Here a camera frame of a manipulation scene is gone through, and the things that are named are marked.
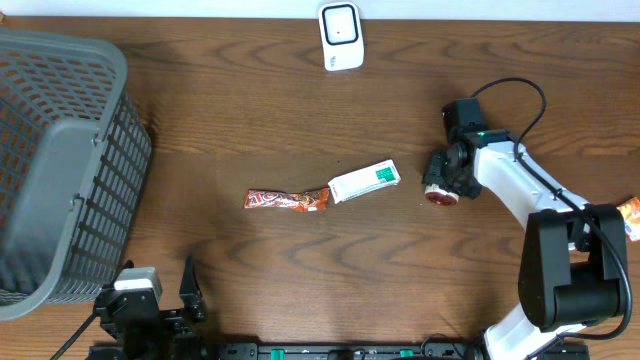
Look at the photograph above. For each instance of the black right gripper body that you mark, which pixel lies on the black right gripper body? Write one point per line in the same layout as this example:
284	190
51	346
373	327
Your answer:
439	166

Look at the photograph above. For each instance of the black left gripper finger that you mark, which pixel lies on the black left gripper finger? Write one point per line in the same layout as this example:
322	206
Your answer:
127	263
190	292

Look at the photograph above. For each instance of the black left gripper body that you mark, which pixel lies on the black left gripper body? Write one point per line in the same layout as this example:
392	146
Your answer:
172	328

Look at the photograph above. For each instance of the green lid white jar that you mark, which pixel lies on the green lid white jar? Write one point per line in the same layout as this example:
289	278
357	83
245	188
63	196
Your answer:
436	195

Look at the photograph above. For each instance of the white green Panadol box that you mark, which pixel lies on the white green Panadol box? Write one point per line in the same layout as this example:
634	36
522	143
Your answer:
363	181

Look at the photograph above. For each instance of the orange red candy wrapper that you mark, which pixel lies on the orange red candy wrapper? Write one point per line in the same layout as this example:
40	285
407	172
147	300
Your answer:
303	202

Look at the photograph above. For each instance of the orange snack packet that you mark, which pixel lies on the orange snack packet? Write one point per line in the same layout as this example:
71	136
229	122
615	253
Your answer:
630	211

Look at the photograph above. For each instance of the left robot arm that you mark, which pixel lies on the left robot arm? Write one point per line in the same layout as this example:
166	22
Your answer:
119	351

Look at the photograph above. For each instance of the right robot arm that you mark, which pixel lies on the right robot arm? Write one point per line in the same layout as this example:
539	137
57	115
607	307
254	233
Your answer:
573	273

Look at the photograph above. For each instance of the white barcode scanner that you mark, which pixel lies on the white barcode scanner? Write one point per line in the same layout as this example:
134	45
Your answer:
341	36

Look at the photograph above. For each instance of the grey plastic mesh basket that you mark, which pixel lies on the grey plastic mesh basket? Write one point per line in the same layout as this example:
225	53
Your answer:
75	156

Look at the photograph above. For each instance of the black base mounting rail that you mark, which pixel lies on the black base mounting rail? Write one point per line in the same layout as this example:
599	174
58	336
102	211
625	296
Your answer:
252	351

